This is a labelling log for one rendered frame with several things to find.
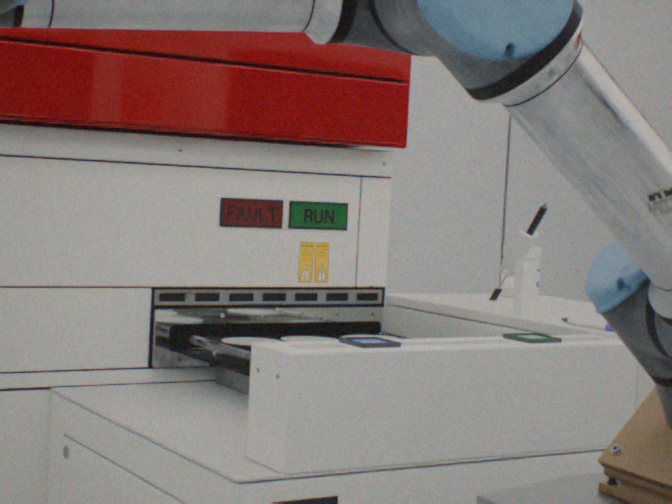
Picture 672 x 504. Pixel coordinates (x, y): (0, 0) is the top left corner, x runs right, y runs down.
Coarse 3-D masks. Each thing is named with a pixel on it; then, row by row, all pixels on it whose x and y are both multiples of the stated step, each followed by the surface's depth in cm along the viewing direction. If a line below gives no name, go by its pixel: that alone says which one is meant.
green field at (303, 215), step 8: (296, 208) 213; (304, 208) 214; (312, 208) 215; (320, 208) 216; (328, 208) 217; (336, 208) 218; (344, 208) 218; (296, 216) 213; (304, 216) 214; (312, 216) 215; (320, 216) 216; (328, 216) 217; (336, 216) 218; (344, 216) 219; (296, 224) 214; (304, 224) 214; (312, 224) 215; (320, 224) 216; (328, 224) 217; (336, 224) 218; (344, 224) 219
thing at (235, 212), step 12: (228, 204) 206; (240, 204) 208; (252, 204) 209; (264, 204) 210; (276, 204) 211; (228, 216) 207; (240, 216) 208; (252, 216) 209; (264, 216) 210; (276, 216) 211
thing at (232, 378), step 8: (216, 368) 205; (224, 368) 202; (232, 368) 202; (216, 376) 205; (224, 376) 202; (232, 376) 200; (240, 376) 198; (248, 376) 195; (224, 384) 202; (232, 384) 200; (240, 384) 198; (248, 384) 195; (248, 392) 195
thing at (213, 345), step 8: (192, 336) 200; (200, 344) 197; (208, 344) 194; (216, 344) 192; (224, 344) 191; (224, 352) 190; (232, 352) 187; (240, 352) 185; (248, 352) 184; (248, 360) 184
